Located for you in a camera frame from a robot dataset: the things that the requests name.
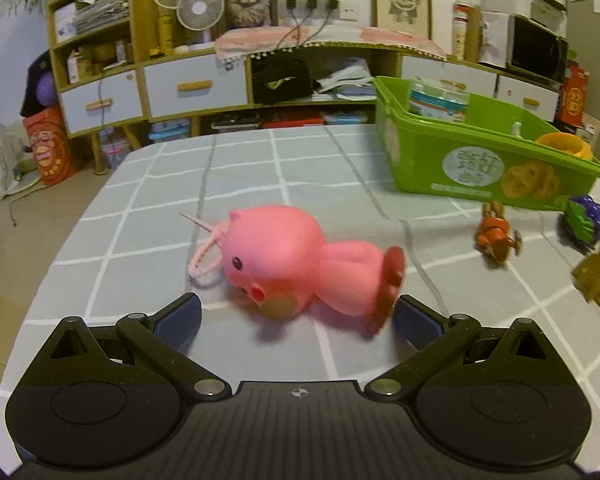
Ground pile of folded clothes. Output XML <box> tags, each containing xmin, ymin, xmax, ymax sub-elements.
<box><xmin>312</xmin><ymin>57</ymin><xmax>377</xmax><ymax>101</ymax></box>

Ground pink rubber duck toy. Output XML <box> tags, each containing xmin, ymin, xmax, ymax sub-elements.
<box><xmin>180</xmin><ymin>204</ymin><xmax>407</xmax><ymax>337</ymax></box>

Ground orange toy figure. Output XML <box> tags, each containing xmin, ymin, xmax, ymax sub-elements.
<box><xmin>475</xmin><ymin>201</ymin><xmax>524</xmax><ymax>264</ymax></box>

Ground black microwave oven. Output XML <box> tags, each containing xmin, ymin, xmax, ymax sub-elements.
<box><xmin>507</xmin><ymin>14</ymin><xmax>570</xmax><ymax>84</ymax></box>

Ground purple ball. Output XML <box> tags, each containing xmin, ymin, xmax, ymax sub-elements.
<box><xmin>36</xmin><ymin>74</ymin><xmax>61</xmax><ymax>109</ymax></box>

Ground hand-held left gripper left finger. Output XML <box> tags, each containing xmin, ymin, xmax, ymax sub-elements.
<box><xmin>35</xmin><ymin>293</ymin><xmax>230</xmax><ymax>402</ymax></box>

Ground green plastic bin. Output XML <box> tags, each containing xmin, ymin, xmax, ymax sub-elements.
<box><xmin>372</xmin><ymin>76</ymin><xmax>600</xmax><ymax>211</ymax></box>

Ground blue plastic storage box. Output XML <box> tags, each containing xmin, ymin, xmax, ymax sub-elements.
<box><xmin>147</xmin><ymin>120</ymin><xmax>191</xmax><ymax>144</ymax></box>

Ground stack of paper cups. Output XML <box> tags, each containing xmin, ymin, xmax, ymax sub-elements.
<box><xmin>452</xmin><ymin>0</ymin><xmax>469</xmax><ymax>61</ymax></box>

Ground framed cat picture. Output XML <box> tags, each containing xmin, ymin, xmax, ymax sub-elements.
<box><xmin>216</xmin><ymin>0</ymin><xmax>280</xmax><ymax>31</ymax></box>

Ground purple toy grapes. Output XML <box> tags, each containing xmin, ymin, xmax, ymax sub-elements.
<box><xmin>556</xmin><ymin>195</ymin><xmax>600</xmax><ymax>252</ymax></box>

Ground wooden storage cabinet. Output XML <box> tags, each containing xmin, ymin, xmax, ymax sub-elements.
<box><xmin>46</xmin><ymin>0</ymin><xmax>568</xmax><ymax>171</ymax></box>

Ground orange red carton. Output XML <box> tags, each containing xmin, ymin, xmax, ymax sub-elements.
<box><xmin>560</xmin><ymin>60</ymin><xmax>592</xmax><ymax>126</ymax></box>

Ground framed cartoon girl picture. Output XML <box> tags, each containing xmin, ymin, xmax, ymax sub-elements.
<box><xmin>370</xmin><ymin>0</ymin><xmax>433</xmax><ymax>41</ymax></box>

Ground grey refrigerator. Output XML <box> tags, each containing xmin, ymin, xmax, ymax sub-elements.
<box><xmin>565</xmin><ymin>0</ymin><xmax>600</xmax><ymax>181</ymax></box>

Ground black bag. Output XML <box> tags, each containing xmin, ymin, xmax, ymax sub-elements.
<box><xmin>251</xmin><ymin>57</ymin><xmax>315</xmax><ymax>106</ymax></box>

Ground white wall socket strip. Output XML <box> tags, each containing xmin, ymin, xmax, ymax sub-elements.
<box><xmin>285</xmin><ymin>0</ymin><xmax>341</xmax><ymax>17</ymax></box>

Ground dark hanging cloth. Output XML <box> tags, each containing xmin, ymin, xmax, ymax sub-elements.
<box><xmin>20</xmin><ymin>50</ymin><xmax>56</xmax><ymax>119</ymax></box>

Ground small white desk fan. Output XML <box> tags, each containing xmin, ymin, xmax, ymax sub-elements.
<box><xmin>176</xmin><ymin>0</ymin><xmax>226</xmax><ymax>47</ymax></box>

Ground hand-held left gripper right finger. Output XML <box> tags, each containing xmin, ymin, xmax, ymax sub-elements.
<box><xmin>365</xmin><ymin>295</ymin><xmax>563</xmax><ymax>401</ymax></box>

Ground pink plastic storage box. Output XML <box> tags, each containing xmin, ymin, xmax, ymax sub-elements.
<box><xmin>100</xmin><ymin>132</ymin><xmax>131</xmax><ymax>171</ymax></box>

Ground stack of newspapers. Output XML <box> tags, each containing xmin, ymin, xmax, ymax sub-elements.
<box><xmin>74</xmin><ymin>0</ymin><xmax>130</xmax><ymax>36</ymax></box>

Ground clear cotton swab jar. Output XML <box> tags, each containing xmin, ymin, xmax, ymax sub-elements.
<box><xmin>408</xmin><ymin>77</ymin><xmax>471</xmax><ymax>124</ymax></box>

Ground yellow bottle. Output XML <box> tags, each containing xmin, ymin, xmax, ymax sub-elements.
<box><xmin>158</xmin><ymin>10</ymin><xmax>177</xmax><ymax>56</ymax></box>

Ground pink fringed cloth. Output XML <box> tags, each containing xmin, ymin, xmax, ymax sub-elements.
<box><xmin>215</xmin><ymin>24</ymin><xmax>449</xmax><ymax>69</ymax></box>

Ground orange printed bag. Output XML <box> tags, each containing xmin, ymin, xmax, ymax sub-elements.
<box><xmin>22</xmin><ymin>107</ymin><xmax>79</xmax><ymax>186</ymax></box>

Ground white cabinet drawer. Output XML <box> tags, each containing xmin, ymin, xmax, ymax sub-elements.
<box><xmin>401</xmin><ymin>55</ymin><xmax>499</xmax><ymax>99</ymax></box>
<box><xmin>142</xmin><ymin>54</ymin><xmax>249</xmax><ymax>120</ymax></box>
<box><xmin>495</xmin><ymin>76</ymin><xmax>564</xmax><ymax>122</ymax></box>
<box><xmin>59</xmin><ymin>69</ymin><xmax>145</xmax><ymax>136</ymax></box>

